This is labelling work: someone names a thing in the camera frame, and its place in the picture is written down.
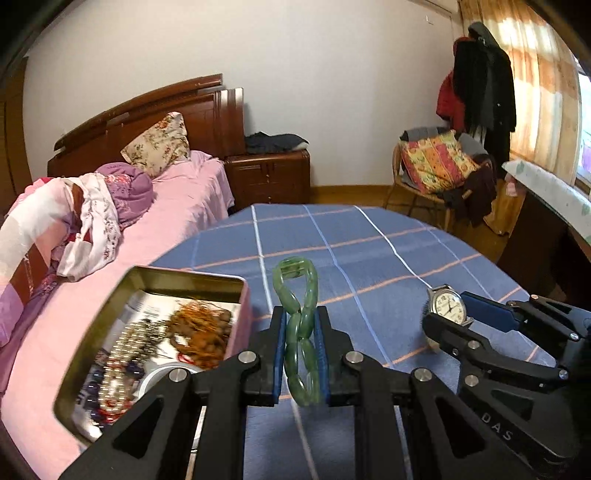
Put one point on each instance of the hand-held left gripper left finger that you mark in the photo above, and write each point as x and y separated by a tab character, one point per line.
278	369

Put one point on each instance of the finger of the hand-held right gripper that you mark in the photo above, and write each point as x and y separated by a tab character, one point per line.
489	311
480	350

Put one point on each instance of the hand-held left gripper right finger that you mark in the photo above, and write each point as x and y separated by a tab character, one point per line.
322	369

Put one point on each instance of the silver wristwatch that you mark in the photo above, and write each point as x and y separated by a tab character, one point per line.
447	304

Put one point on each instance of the pink tin box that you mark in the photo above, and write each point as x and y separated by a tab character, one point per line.
242	318

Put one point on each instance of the pale jade bangle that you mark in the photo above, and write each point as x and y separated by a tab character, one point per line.
159	369

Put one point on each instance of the dark wooden desk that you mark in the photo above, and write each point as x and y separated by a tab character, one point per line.
535	249

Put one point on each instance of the blue plaid tablecloth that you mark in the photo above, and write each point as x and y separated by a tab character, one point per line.
369	258

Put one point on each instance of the dark maroon clothes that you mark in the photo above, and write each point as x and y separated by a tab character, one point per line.
480	189

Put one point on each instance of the small pink cloth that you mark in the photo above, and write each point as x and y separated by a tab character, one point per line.
511	189

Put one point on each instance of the white green patterned board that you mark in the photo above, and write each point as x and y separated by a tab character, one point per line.
549	189

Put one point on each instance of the wicker chair with cushion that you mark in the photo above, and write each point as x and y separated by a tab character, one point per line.
415	194

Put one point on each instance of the patchwork cushion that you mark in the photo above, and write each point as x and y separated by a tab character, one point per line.
436	161

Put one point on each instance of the grey garment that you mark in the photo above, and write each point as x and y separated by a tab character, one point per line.
425	134

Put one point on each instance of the pink bed with headboard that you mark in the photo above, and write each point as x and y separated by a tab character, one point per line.
184	203

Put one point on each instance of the wooden nightstand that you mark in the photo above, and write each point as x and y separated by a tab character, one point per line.
268	177

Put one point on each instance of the hanging red garment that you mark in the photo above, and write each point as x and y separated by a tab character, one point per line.
450	99

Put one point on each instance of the hanging black coat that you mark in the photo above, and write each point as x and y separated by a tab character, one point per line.
489	87

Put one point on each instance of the dark folded clothes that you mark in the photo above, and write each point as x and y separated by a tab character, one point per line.
274	142

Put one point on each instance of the white floral cloth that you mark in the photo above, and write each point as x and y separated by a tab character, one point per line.
97	230

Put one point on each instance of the purple garment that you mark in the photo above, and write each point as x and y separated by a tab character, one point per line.
131	189

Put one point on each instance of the orange patterned curtain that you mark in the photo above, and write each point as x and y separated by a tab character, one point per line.
545	69

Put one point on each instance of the floral pillow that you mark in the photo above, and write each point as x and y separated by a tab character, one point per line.
157	145

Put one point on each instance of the wooden bed headboard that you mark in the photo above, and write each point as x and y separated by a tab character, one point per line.
138	120

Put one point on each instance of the pink and white quilt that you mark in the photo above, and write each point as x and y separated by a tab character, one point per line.
27	230

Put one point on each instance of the wooden wardrobe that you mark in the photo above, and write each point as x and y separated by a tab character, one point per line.
11	138

